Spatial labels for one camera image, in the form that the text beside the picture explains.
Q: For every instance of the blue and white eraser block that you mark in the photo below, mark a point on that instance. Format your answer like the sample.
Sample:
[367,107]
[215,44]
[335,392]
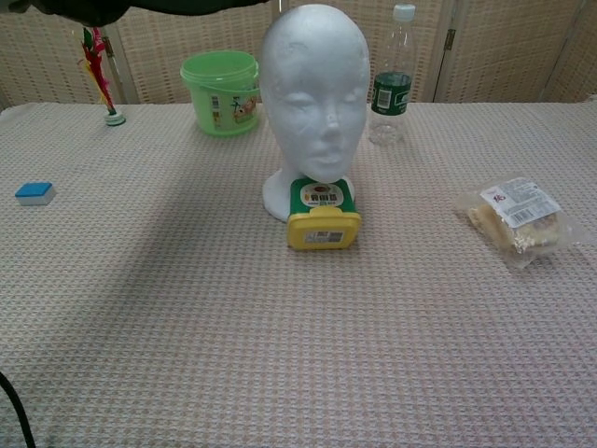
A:
[33,192]

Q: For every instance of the black baseball cap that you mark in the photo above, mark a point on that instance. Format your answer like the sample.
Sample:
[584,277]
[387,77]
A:
[93,9]

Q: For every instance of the colourful feather shuttlecock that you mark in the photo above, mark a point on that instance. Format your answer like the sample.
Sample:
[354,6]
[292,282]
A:
[99,70]

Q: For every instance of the beige folding screen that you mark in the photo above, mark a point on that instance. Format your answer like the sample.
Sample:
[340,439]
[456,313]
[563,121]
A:
[503,51]

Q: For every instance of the pink woven tablecloth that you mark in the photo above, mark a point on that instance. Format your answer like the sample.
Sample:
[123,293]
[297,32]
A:
[298,350]

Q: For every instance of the packaged bread snack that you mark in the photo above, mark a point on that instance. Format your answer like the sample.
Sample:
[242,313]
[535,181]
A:
[517,219]

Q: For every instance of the clear plastic water bottle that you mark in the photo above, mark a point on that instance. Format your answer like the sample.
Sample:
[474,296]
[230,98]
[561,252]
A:
[392,93]

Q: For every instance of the green box with yellow lid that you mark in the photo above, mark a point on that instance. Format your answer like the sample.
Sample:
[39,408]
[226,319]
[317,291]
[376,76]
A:
[322,224]

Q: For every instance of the white foam mannequin head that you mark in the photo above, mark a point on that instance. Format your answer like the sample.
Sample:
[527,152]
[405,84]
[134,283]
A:
[312,70]

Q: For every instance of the green plastic bucket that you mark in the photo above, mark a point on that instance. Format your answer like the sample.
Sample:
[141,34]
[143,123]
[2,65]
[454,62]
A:
[210,93]

